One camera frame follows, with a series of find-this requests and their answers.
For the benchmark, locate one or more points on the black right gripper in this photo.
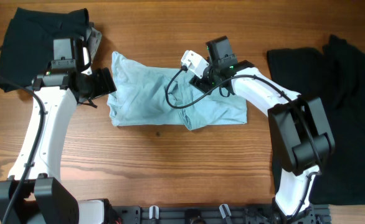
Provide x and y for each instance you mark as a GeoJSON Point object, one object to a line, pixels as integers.
{"type": "Point", "coordinates": [207, 85]}

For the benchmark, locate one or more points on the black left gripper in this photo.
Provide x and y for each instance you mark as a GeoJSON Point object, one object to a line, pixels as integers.
{"type": "Point", "coordinates": [105, 81]}

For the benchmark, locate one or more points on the light blue polo shirt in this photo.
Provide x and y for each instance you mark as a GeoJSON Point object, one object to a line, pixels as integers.
{"type": "Point", "coordinates": [158, 96]}

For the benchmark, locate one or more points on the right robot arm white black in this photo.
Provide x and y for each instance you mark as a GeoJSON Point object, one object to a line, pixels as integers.
{"type": "Point", "coordinates": [301, 137]}

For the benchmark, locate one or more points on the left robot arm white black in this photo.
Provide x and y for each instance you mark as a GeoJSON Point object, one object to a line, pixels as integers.
{"type": "Point", "coordinates": [32, 192]}

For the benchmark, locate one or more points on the folded grey garment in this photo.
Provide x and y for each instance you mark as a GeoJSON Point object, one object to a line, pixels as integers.
{"type": "Point", "coordinates": [94, 38]}

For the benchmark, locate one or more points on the folded black garment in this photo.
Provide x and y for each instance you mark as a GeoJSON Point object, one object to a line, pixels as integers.
{"type": "Point", "coordinates": [28, 43]}

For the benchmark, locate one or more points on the white clip right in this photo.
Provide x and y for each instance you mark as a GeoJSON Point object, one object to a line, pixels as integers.
{"type": "Point", "coordinates": [224, 210]}

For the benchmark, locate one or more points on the white clip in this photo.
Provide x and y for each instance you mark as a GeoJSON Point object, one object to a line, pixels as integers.
{"type": "Point", "coordinates": [224, 210]}
{"type": "Point", "coordinates": [154, 212]}

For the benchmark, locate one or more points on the black garment on right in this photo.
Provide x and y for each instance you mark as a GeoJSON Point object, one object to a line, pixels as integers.
{"type": "Point", "coordinates": [336, 74]}

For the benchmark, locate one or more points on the white clip left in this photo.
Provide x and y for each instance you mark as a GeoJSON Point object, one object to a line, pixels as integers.
{"type": "Point", "coordinates": [154, 212]}

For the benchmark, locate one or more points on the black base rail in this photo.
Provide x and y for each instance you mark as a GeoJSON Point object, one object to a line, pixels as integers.
{"type": "Point", "coordinates": [251, 214]}

